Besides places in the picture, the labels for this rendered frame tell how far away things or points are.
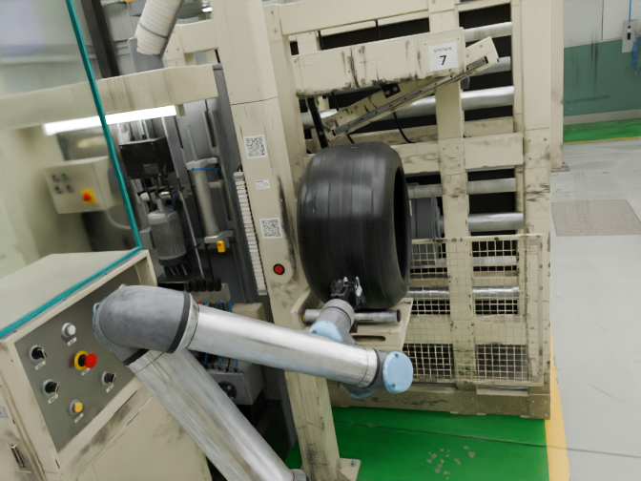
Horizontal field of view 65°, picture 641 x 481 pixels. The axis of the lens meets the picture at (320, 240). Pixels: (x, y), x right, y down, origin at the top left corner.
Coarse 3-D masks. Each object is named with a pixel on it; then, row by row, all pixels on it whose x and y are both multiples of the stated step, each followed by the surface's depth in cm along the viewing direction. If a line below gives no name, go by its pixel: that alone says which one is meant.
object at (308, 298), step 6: (306, 288) 191; (306, 294) 186; (312, 294) 190; (300, 300) 182; (306, 300) 184; (312, 300) 190; (318, 300) 197; (294, 306) 178; (300, 306) 178; (306, 306) 184; (312, 306) 190; (294, 312) 175; (300, 312) 176; (294, 318) 175; (300, 318) 177; (294, 324) 176; (300, 324) 177
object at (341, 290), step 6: (336, 282) 144; (342, 282) 144; (348, 282) 144; (354, 282) 144; (330, 288) 142; (336, 288) 142; (342, 288) 140; (348, 288) 140; (354, 288) 140; (336, 294) 136; (342, 294) 135; (348, 294) 140; (354, 294) 140; (342, 300) 135; (348, 300) 141; (354, 300) 141; (354, 306) 142; (360, 306) 145
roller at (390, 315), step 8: (304, 312) 180; (312, 312) 178; (360, 312) 173; (368, 312) 172; (376, 312) 171; (384, 312) 170; (392, 312) 169; (400, 312) 170; (304, 320) 179; (312, 320) 178; (360, 320) 173; (368, 320) 172; (376, 320) 171; (384, 320) 170; (392, 320) 169; (400, 320) 170
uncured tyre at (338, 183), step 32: (320, 160) 161; (352, 160) 157; (384, 160) 157; (320, 192) 154; (352, 192) 150; (384, 192) 151; (320, 224) 152; (352, 224) 149; (384, 224) 149; (320, 256) 154; (352, 256) 151; (384, 256) 151; (320, 288) 161; (384, 288) 156
